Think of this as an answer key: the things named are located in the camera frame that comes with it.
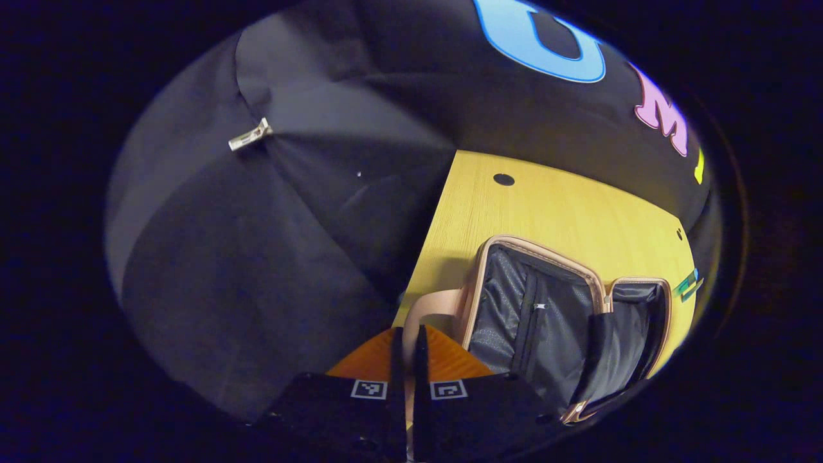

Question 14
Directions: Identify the metal cloth clip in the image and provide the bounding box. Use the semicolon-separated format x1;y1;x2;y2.
228;118;274;152

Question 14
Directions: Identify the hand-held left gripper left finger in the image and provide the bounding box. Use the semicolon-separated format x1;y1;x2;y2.
254;327;407;462

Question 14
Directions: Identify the teal white tube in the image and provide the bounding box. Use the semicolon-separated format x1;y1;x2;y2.
673;268;705;304

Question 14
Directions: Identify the beige pink suitcase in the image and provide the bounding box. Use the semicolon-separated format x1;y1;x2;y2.
393;235;673;433

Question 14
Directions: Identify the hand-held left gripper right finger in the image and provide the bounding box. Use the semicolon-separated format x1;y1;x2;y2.
413;325;568;462

